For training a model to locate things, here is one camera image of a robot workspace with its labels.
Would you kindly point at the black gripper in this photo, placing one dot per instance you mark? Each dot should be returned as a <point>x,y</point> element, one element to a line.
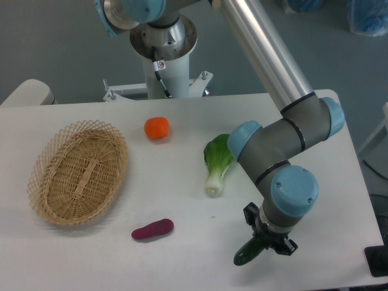
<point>274,234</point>

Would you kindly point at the dark green cucumber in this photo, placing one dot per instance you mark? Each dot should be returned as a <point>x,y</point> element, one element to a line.
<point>250,250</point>

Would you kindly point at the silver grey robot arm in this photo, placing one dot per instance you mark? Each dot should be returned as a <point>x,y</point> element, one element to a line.
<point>289,191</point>

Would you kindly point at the woven wicker basket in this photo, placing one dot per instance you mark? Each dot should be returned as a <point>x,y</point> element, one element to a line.
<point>79,173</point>

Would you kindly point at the green bok choy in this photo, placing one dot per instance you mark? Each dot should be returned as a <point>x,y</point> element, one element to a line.
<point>218,159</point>

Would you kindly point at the purple sweet potato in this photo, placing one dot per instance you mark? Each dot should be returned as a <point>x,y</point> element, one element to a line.
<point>154,229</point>

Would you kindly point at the black device at edge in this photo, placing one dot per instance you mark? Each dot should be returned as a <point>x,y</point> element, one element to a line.
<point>376,257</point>

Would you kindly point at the orange bell pepper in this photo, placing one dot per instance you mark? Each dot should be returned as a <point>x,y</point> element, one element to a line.
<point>157,127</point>

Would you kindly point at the blue bag at top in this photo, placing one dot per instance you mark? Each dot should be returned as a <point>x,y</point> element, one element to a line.
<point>301,6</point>

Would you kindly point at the blue plastic bag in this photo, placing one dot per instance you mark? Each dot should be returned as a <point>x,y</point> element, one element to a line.
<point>367,18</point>

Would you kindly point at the white chair armrest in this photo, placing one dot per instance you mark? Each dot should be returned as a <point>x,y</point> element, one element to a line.
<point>30,93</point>

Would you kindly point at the white furniture frame right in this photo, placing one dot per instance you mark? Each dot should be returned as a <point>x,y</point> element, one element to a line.
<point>376,136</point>

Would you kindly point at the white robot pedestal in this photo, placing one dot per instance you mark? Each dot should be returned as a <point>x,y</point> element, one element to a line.
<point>165,56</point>

